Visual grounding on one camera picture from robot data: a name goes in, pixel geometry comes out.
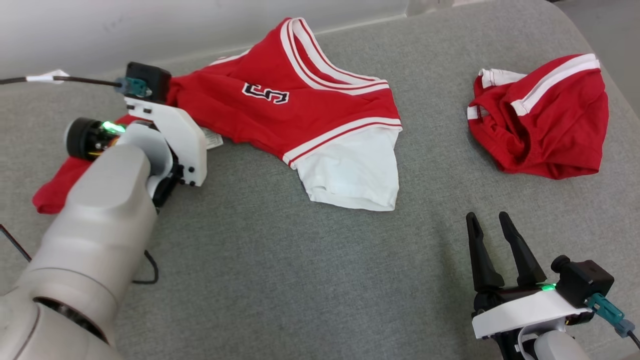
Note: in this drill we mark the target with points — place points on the red shorts with white stripes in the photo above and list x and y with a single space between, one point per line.
555 130

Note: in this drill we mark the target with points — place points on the teal left camera connector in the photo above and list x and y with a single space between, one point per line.
134 87

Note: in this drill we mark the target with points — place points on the red white jersey with number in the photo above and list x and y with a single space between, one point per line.
280 115

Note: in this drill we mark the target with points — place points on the teal right camera connector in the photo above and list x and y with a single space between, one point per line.
607 310

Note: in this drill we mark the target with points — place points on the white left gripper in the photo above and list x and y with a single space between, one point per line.
182 135

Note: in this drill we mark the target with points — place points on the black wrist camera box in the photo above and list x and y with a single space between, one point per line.
585 280
152 80

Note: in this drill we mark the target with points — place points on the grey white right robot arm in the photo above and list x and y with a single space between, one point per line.
550 347

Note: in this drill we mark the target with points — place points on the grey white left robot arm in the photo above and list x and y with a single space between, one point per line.
95 225

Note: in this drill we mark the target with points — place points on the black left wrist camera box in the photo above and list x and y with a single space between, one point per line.
152 80

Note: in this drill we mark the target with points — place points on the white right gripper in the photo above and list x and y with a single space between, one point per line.
520 310

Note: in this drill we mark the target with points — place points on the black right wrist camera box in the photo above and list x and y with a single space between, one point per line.
585 280

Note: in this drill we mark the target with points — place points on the teal camera connector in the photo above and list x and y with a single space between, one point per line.
134 87
607 310

